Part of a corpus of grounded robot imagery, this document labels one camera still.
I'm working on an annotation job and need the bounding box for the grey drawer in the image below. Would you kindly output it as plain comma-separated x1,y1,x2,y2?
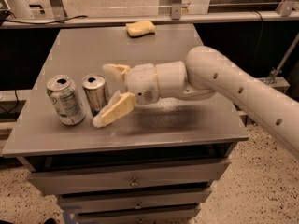
76,204,200,224
59,187,211,213
29,158,230,195

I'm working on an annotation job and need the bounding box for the top grey drawer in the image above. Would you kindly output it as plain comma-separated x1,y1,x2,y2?
29,158,230,195

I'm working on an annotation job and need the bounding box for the bottom grey drawer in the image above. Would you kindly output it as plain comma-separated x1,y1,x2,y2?
76,204,200,224

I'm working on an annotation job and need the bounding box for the white green 7up can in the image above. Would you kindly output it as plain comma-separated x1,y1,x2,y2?
46,75,85,126

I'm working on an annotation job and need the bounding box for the silver redbull can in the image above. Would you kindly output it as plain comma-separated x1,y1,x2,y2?
82,73,107,117

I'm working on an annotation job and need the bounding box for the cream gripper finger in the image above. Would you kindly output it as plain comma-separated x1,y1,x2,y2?
93,91,136,128
103,64,130,83

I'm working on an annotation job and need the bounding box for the middle grey drawer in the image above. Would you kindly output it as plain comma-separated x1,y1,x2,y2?
59,187,211,213

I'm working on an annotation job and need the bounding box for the yellow sponge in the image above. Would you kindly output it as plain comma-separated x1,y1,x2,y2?
126,21,156,37

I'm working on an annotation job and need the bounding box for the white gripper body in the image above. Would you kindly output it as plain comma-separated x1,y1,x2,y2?
124,63,160,105

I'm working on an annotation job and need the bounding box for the grey metal rail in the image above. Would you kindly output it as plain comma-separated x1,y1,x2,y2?
0,11,299,29

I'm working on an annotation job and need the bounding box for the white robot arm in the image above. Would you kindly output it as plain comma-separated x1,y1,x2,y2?
93,46,299,157

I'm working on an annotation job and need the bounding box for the white pipe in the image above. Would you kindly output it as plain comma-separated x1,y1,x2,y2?
7,0,34,19

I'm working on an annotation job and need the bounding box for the grey drawer cabinet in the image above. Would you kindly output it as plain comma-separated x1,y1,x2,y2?
3,25,247,224

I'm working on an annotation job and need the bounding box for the black cable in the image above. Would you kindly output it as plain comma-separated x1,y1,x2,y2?
4,14,88,25

